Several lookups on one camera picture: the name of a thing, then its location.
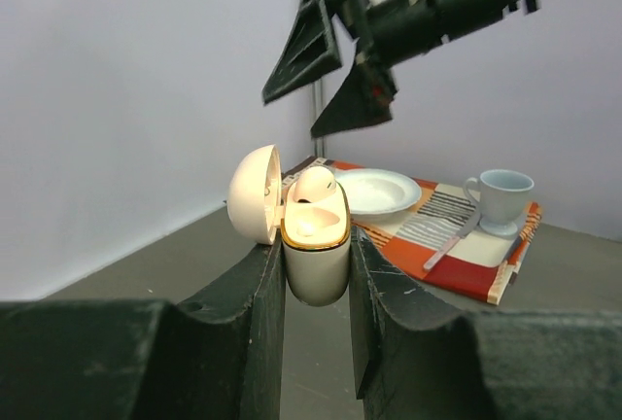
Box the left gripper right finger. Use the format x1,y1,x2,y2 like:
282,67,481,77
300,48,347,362
349,228,621,419

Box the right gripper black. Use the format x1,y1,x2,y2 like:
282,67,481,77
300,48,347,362
261,0,437,138

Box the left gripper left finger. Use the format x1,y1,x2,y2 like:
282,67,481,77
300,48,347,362
1,244,286,419

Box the pink earbud charging case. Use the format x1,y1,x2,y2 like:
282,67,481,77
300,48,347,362
226,145,351,307

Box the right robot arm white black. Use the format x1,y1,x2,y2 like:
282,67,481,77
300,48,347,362
261,0,538,139

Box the white paper plate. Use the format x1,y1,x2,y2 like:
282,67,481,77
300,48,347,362
335,168,423,221

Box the patterned orange placemat cloth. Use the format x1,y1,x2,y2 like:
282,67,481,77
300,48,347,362
281,156,543,306

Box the light blue cup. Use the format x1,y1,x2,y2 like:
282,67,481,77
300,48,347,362
463,169,535,238

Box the right aluminium corner post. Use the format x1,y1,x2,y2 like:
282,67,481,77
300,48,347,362
311,78,326,158

